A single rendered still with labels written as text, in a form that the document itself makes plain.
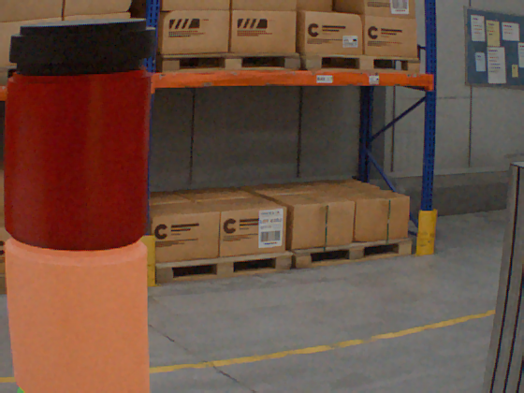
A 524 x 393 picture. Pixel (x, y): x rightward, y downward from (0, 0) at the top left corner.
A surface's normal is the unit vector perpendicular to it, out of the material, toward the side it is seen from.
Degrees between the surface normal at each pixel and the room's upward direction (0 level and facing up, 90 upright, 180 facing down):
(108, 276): 90
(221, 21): 88
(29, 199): 90
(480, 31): 90
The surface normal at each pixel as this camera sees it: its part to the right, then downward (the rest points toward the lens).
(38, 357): -0.42, 0.15
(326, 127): 0.51, 0.18
